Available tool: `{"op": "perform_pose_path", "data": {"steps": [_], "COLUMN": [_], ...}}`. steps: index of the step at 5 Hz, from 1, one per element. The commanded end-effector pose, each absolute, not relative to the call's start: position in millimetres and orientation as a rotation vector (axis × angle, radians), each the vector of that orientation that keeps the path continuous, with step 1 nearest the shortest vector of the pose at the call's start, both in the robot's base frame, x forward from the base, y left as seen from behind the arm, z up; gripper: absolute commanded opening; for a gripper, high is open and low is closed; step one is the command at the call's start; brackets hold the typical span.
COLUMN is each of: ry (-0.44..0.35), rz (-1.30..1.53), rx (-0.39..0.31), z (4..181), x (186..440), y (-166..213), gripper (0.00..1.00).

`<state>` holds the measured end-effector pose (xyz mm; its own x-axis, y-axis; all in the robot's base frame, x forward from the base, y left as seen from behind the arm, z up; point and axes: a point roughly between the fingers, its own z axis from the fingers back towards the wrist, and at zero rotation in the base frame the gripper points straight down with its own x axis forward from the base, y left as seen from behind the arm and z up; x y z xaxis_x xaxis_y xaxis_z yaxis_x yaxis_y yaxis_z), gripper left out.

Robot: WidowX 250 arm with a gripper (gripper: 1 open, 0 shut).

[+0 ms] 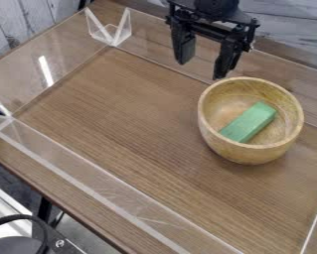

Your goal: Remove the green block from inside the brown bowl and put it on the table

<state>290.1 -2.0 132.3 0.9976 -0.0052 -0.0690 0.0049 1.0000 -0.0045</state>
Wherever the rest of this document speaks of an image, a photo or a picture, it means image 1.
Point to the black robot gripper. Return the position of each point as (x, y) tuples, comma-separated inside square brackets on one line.
[(215, 19)]

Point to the green rectangular block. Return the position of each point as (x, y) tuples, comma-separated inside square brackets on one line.
[(249, 123)]

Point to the black chair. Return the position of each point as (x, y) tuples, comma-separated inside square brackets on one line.
[(51, 243)]

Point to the black table leg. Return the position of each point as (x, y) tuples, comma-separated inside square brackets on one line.
[(44, 210)]

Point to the clear acrylic corner bracket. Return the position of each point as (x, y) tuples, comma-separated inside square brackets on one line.
[(108, 34)]

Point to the clear acrylic front wall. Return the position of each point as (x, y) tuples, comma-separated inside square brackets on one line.
[(115, 210)]

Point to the brown wooden bowl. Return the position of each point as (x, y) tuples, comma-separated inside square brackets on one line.
[(225, 100)]

